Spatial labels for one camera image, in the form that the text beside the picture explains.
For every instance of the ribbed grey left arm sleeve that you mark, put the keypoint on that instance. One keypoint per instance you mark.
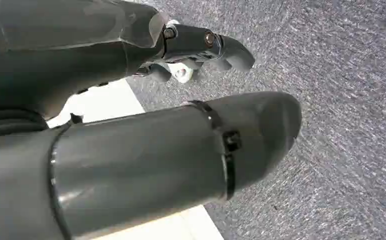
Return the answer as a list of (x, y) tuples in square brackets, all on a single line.
[(7, 124)]

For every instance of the small white plastic piece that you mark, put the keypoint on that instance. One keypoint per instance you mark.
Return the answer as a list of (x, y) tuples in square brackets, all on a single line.
[(181, 72)]

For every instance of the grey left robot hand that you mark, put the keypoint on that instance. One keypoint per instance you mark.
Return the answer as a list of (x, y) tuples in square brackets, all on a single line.
[(120, 165)]

